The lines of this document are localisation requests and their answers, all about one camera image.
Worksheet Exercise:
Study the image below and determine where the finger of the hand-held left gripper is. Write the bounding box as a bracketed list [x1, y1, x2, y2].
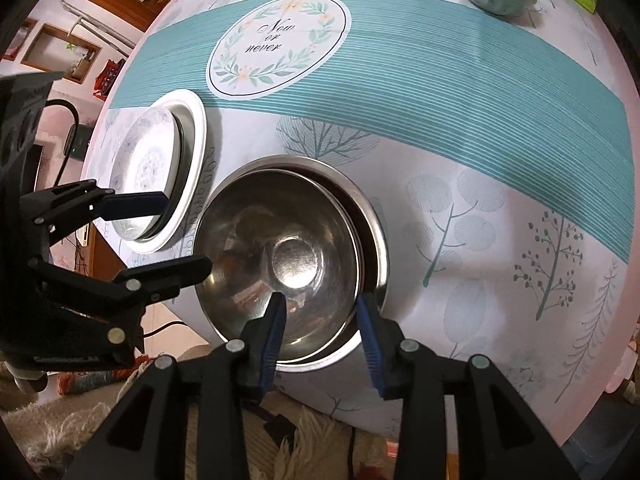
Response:
[30, 255, 213, 311]
[20, 179, 168, 261]

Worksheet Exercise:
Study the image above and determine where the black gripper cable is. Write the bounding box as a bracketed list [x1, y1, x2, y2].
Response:
[44, 100, 82, 181]

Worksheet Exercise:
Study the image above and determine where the white patterned plate stack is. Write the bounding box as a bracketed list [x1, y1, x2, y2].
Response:
[106, 89, 207, 254]

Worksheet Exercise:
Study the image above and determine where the large steel bowl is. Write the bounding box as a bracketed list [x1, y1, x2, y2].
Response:
[192, 155, 390, 373]

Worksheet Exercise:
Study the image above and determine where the black floor cable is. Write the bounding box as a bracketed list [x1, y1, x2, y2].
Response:
[139, 319, 187, 342]

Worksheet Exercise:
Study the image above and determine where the pink steel bowl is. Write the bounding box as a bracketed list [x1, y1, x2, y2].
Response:
[194, 167, 362, 361]

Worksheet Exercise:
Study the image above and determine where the wooden shelf unit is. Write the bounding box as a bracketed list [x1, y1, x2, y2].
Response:
[0, 0, 171, 86]

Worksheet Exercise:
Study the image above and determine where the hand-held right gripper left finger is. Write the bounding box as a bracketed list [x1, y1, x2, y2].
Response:
[62, 292, 288, 480]

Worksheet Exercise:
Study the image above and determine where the printed tablecloth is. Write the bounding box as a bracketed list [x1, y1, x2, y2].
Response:
[82, 0, 640, 448]

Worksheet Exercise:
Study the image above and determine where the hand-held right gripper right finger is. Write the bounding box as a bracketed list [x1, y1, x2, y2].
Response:
[356, 292, 568, 480]

